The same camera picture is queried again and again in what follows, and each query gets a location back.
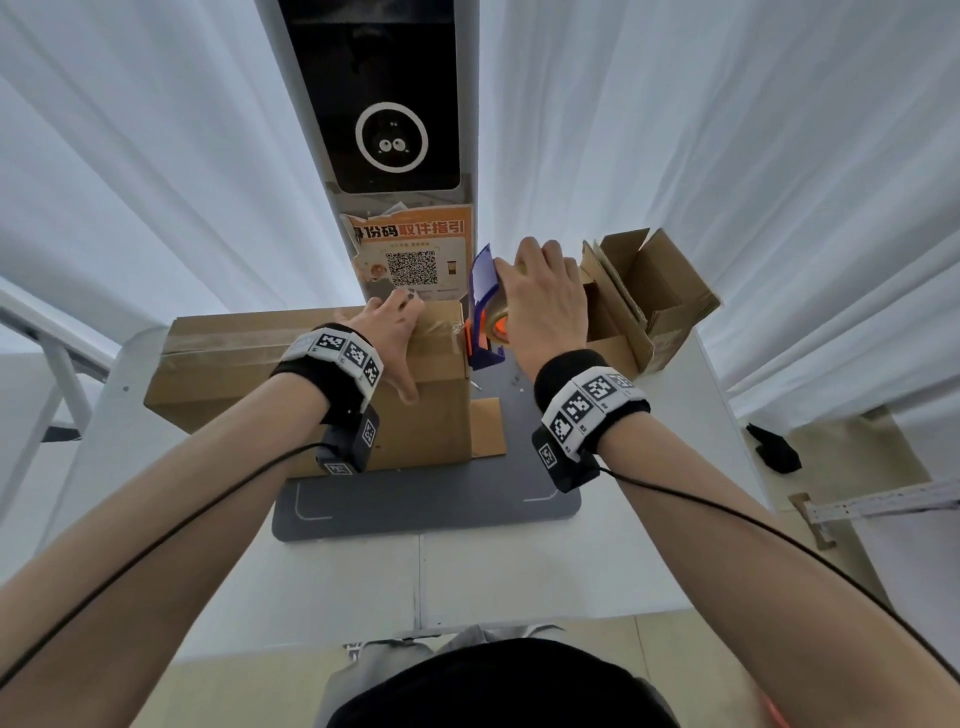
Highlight person's right hand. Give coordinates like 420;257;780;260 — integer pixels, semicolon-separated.
493;236;590;384

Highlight person's left hand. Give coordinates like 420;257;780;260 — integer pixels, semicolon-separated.
333;288;427;406

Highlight blue orange tape dispenser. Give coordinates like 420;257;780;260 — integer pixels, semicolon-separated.
463;243;513;369
478;286;511;339

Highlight cardboard box black print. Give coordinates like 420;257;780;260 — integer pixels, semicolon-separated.
578;239;654;380

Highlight red print cardboard box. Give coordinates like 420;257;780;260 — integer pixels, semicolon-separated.
599;227;723;374

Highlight large cardboard box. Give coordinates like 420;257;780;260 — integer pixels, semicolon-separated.
143;299;508;479

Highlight person's right forearm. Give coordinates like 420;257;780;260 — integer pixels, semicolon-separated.
597;412;960;728

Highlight person's left forearm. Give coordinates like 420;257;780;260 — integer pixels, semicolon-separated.
0;372;331;728

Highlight grey scanner kiosk with poster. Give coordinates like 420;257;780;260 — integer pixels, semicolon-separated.
341;203;475;303

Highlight grey scanning mat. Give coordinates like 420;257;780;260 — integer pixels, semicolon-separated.
254;0;583;543

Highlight grey trousers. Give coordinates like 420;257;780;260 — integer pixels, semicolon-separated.
314;623;564;721

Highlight black shirt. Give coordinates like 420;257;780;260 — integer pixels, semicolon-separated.
326;638;680;728

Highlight white perforated metal bar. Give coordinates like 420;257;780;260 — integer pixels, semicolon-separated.
787;479;960;550

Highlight black tracker cable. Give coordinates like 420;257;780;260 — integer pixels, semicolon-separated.
0;442;324;688
598;466;960;684

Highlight white metal frame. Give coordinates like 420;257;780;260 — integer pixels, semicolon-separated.
0;281;121;519

